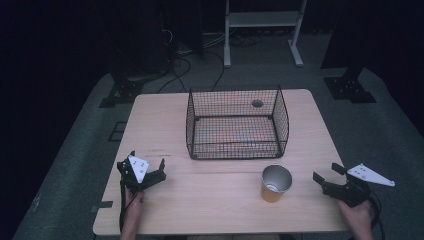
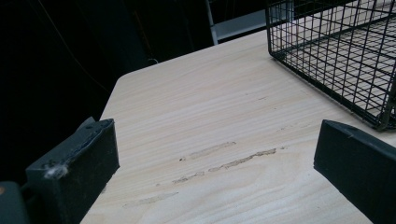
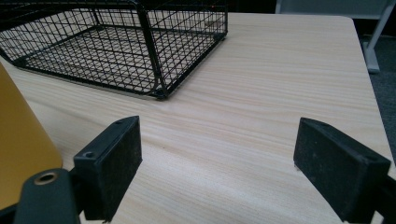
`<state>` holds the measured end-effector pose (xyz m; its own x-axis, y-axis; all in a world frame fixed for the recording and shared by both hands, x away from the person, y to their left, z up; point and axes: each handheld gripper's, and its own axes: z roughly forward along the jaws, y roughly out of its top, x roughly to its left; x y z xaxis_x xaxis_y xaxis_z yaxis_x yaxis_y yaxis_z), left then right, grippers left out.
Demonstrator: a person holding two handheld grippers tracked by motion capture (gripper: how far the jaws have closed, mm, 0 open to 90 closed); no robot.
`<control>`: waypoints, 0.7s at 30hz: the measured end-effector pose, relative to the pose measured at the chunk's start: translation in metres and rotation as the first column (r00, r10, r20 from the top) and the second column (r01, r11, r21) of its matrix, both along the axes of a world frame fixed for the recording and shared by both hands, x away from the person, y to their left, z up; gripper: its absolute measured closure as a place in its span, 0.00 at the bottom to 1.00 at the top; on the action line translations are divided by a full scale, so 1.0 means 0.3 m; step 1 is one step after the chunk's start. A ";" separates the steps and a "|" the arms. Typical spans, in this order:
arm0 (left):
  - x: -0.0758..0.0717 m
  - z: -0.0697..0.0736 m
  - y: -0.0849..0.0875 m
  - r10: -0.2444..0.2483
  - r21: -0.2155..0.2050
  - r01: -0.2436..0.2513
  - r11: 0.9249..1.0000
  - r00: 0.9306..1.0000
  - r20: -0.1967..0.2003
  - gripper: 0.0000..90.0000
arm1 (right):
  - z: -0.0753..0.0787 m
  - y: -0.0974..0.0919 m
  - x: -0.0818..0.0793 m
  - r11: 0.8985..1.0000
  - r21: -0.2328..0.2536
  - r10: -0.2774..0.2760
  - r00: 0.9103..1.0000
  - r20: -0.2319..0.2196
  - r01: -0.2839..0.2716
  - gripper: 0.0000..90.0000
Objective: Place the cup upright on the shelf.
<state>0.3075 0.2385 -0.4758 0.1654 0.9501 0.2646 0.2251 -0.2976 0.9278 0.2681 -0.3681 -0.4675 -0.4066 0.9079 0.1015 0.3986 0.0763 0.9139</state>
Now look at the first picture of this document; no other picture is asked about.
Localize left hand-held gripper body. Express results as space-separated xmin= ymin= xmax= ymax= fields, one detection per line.
xmin=120 ymin=154 xmax=158 ymax=194

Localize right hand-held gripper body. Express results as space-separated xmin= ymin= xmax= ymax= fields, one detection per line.
xmin=321 ymin=162 xmax=397 ymax=209

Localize orange metal cup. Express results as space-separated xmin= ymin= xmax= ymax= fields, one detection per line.
xmin=260 ymin=164 xmax=294 ymax=204

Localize black wire mesh basket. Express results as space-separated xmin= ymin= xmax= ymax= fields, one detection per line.
xmin=185 ymin=84 xmax=291 ymax=161

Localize person's right hand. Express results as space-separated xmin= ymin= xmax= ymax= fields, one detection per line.
xmin=335 ymin=198 xmax=375 ymax=232

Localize person's left hand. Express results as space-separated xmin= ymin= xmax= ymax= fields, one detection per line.
xmin=124 ymin=188 xmax=146 ymax=215

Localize black floor tape square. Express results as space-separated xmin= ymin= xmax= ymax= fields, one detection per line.
xmin=107 ymin=121 xmax=128 ymax=143

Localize black floor tape strip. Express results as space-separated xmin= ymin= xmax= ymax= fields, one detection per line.
xmin=90 ymin=200 xmax=115 ymax=213

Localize white metal stand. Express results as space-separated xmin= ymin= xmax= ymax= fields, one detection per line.
xmin=223 ymin=0 xmax=308 ymax=69

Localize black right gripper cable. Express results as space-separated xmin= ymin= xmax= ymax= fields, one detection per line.
xmin=367 ymin=191 xmax=387 ymax=240

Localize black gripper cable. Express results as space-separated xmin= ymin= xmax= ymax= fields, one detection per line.
xmin=118 ymin=179 xmax=129 ymax=232
xmin=367 ymin=191 xmax=387 ymax=240

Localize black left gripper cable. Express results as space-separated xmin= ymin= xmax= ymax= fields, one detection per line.
xmin=118 ymin=179 xmax=129 ymax=232

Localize black stand base plate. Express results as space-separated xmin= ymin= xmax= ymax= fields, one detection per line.
xmin=98 ymin=75 xmax=145 ymax=109
xmin=322 ymin=66 xmax=378 ymax=105

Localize black floor cables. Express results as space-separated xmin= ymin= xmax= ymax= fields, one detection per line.
xmin=155 ymin=29 xmax=264 ymax=95

